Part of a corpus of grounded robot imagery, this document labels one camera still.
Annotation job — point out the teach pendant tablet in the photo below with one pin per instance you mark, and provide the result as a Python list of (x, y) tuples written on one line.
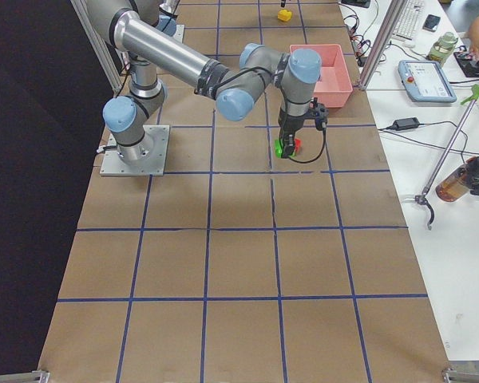
[(424, 81)]

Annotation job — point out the amber water bottle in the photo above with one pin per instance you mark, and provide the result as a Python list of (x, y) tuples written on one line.
[(462, 180)]

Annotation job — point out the black smartphone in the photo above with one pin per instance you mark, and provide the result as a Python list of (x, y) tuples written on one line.
[(431, 23)]

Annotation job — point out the pink plastic box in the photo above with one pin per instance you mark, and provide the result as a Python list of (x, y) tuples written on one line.
[(334, 86)]

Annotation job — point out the aluminium frame post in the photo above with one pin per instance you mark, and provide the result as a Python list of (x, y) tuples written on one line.
[(389, 22)]

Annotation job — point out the green toy block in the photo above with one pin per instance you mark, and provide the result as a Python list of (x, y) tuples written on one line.
[(279, 149)]

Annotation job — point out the green glass bottle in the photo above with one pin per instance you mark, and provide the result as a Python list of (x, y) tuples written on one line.
[(442, 48)]

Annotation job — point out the yellow toy block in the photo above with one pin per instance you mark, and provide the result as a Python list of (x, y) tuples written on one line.
[(284, 15)]

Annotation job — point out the white keyboard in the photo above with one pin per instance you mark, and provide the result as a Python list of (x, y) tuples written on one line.
[(407, 24)]

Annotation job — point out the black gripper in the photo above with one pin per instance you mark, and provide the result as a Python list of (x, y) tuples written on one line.
[(288, 126)]

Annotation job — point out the black power adapter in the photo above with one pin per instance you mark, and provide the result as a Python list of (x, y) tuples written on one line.
[(405, 124)]

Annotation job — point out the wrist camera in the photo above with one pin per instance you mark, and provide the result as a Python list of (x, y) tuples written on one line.
[(319, 114)]

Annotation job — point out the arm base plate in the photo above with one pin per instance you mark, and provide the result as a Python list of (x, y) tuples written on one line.
[(179, 32), (143, 159)]

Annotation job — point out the red toy block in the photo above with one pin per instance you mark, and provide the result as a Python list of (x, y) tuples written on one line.
[(298, 143)]

